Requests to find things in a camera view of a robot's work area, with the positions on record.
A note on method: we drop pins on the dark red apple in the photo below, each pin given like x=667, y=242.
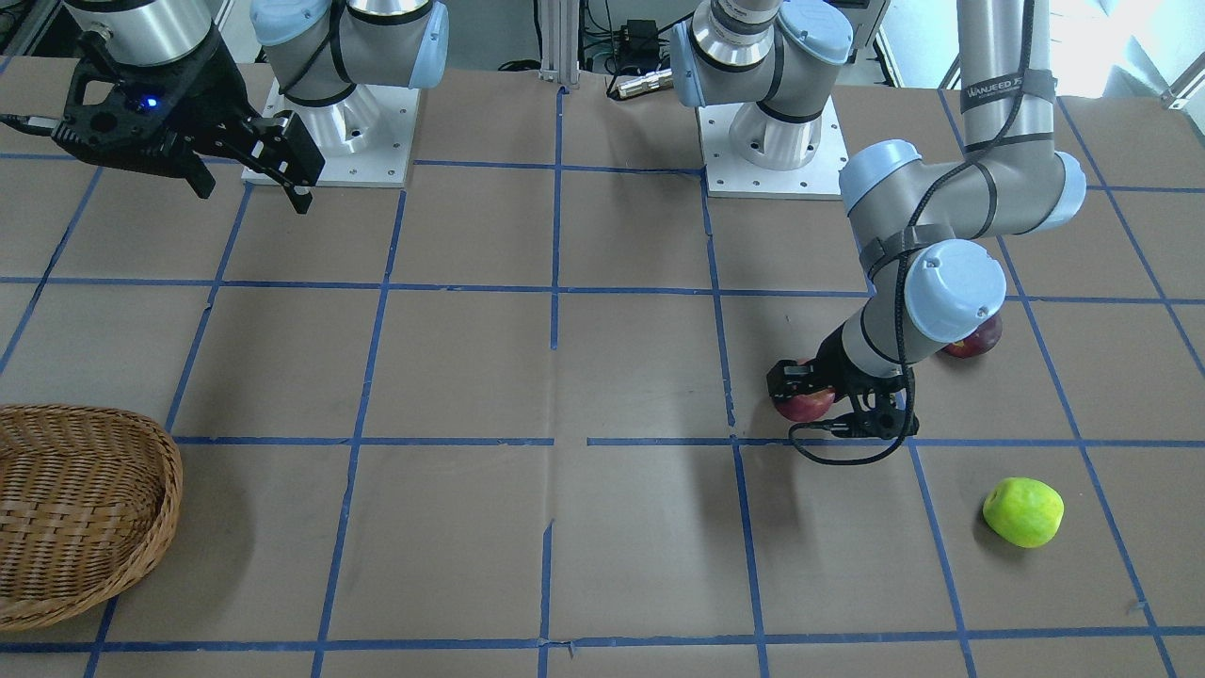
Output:
x=982, y=340

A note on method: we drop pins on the green apple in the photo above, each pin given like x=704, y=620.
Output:
x=1024, y=512

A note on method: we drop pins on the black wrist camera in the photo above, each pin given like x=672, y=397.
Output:
x=879, y=416
x=127, y=130

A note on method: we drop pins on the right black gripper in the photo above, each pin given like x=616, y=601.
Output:
x=203, y=91

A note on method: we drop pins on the wicker basket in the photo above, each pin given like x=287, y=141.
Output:
x=90, y=502

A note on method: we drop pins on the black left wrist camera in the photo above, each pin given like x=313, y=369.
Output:
x=879, y=416

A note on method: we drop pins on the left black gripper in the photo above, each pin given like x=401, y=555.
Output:
x=834, y=368

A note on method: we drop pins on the red striped apple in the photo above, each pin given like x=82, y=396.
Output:
x=807, y=408

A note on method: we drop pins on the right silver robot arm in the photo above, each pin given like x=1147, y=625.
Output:
x=320, y=51

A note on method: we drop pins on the aluminium frame post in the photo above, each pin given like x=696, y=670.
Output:
x=559, y=39

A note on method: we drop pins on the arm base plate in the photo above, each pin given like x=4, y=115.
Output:
x=750, y=156
x=366, y=139

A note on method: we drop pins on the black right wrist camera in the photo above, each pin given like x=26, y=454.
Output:
x=127, y=130

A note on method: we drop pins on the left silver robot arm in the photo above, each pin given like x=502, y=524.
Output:
x=917, y=225

